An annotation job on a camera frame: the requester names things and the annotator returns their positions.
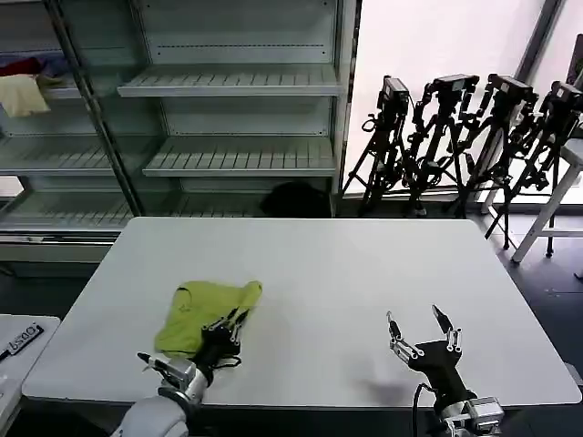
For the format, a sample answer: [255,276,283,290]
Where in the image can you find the green t-shirt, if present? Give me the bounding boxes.
[154,280,264,357]

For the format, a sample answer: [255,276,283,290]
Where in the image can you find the white desk frame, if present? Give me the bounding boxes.
[485,136,583,264]

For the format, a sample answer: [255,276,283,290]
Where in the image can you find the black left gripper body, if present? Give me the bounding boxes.
[195,325,241,381]

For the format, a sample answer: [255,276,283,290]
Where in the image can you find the small white side table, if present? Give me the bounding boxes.
[0,313,63,437]

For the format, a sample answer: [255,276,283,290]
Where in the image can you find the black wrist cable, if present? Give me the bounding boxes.
[411,383,441,437]

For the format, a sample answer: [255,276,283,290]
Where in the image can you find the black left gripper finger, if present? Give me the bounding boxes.
[203,308,240,333]
[230,309,252,342]

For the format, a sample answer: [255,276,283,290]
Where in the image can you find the metal wire rack with clothes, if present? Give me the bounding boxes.
[0,0,148,240]

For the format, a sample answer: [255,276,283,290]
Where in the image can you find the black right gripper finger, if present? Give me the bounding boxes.
[432,304,464,352]
[386,311,422,361]

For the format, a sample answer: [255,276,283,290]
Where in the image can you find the white empty shelf unit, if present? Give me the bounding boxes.
[58,0,363,220]

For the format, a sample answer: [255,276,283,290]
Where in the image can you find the black tripod with camera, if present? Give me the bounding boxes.
[342,76,427,218]
[400,75,480,219]
[455,74,539,250]
[483,80,583,256]

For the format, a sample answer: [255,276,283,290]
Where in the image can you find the black bag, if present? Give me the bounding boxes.
[259,181,332,219]

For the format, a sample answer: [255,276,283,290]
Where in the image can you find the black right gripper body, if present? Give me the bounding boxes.
[408,340,477,406]

